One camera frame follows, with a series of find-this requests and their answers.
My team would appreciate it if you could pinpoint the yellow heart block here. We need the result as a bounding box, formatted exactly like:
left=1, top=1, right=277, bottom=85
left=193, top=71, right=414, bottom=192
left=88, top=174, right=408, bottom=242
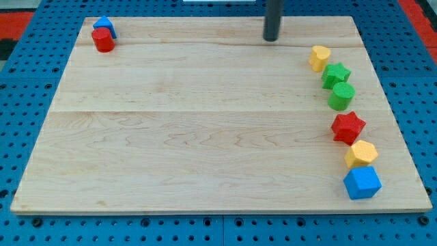
left=309, top=45, right=331, bottom=72

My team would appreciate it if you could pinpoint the light wooden board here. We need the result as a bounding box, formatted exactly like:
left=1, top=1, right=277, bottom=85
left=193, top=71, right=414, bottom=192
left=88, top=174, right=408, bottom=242
left=10, top=16, right=432, bottom=215

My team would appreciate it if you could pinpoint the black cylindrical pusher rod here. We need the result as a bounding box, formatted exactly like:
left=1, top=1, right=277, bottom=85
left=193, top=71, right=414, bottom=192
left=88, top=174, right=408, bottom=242
left=263, top=0, right=284, bottom=42

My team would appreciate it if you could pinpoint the green cylinder block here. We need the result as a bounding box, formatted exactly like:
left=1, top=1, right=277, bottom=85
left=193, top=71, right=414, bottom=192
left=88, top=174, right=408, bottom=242
left=328, top=82, right=356, bottom=111

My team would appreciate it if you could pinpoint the green star block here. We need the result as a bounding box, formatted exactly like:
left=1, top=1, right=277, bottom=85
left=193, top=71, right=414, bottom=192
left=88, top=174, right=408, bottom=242
left=322, top=62, right=352, bottom=89

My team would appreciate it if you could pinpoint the red star block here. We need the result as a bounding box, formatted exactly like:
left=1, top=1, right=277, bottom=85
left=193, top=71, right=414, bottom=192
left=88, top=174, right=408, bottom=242
left=331, top=111, right=366, bottom=146

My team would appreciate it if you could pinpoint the red cylinder block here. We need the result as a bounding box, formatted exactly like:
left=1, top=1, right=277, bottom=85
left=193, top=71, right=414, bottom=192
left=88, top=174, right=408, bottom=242
left=91, top=27, right=115, bottom=53

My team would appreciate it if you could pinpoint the yellow hexagon block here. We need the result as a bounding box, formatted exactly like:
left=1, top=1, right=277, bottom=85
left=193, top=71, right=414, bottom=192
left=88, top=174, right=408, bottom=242
left=344, top=140, right=379, bottom=169

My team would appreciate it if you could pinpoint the blue triangle block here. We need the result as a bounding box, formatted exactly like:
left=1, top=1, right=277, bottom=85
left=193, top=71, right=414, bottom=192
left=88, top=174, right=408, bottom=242
left=93, top=16, right=117, bottom=39

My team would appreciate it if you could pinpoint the blue cube block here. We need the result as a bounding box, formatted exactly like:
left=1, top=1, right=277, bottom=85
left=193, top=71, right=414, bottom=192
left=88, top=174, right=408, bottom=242
left=343, top=166, right=382, bottom=200

